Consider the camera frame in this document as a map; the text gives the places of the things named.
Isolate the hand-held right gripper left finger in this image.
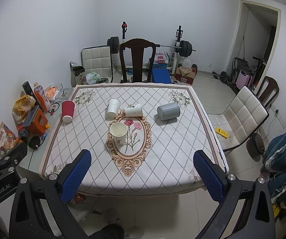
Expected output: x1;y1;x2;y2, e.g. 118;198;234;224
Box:
8;149;92;239

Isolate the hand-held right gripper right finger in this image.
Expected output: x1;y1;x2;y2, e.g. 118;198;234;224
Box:
193;150;277;239

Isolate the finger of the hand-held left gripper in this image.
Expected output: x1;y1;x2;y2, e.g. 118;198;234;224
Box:
0;141;28;180

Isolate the grey cup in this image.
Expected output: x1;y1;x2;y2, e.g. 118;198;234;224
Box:
157;102;181;121

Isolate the white printed paper cup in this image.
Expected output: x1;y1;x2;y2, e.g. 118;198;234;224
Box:
109;122;128;145
125;103;143;118
106;98;121;118

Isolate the red paper cup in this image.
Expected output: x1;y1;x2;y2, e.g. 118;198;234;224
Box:
61;100;76;123

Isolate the white side table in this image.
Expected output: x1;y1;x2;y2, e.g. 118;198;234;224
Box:
17;87;76;178

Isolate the snack packet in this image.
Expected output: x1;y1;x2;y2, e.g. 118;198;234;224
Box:
0;121;24;157

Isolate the red packet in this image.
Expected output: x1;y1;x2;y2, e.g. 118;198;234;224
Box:
73;193;87;203

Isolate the small black round object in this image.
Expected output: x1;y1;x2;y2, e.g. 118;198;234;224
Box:
28;136;42;150

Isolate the orange toy box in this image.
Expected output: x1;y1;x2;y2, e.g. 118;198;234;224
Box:
18;106;50;140

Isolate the yellow flat object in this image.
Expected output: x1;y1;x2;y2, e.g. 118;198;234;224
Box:
215;127;229;138

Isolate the floral patterned tablecloth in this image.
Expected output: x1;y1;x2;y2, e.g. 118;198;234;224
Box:
39;83;229;197

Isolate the yellow plastic bag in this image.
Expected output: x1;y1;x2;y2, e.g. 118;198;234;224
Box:
12;95;37;123

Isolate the black shoe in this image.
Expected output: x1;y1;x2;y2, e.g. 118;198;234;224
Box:
93;224;125;239

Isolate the orange drink bottle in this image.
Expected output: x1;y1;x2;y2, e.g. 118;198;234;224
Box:
33;82;51;112

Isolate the white padded chair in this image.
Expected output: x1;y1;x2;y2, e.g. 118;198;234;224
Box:
81;45;115;82
207;86;269;152

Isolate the orange snack bag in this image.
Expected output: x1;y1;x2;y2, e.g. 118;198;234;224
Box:
44;85;60;102

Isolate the pile of blue clothes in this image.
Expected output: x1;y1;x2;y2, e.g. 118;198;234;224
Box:
261;118;286;211

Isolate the glass ashtray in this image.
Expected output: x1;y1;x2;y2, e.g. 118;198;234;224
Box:
55;88;73;102

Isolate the white shoe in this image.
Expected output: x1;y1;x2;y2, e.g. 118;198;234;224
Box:
124;226;144;239

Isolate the green white plastic bag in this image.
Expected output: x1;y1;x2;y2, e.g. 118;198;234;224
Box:
86;72;101;85

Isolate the cardboard box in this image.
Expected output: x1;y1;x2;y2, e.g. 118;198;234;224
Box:
175;64;198;84

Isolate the black dumbbell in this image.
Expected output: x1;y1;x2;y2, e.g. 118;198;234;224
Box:
212;71;228;82

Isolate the pink suitcase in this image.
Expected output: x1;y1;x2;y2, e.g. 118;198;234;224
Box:
236;70;253;90

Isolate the blue bench pad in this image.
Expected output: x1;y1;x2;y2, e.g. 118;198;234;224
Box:
151;68;171;84

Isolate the dark wooden chair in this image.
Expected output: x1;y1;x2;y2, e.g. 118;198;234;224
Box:
255;76;280;110
119;38;156;84

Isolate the folding metal trolley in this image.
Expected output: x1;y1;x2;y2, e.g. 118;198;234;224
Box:
231;57;252;82

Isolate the white bench press rack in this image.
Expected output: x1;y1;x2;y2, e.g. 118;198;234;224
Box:
118;21;186;82

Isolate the black scooter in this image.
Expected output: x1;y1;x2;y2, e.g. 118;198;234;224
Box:
251;57;267;82

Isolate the red printed plastic bag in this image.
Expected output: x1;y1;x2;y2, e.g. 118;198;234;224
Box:
154;52;169;66

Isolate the black barbell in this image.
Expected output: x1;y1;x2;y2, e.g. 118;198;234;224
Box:
107;36;197;57

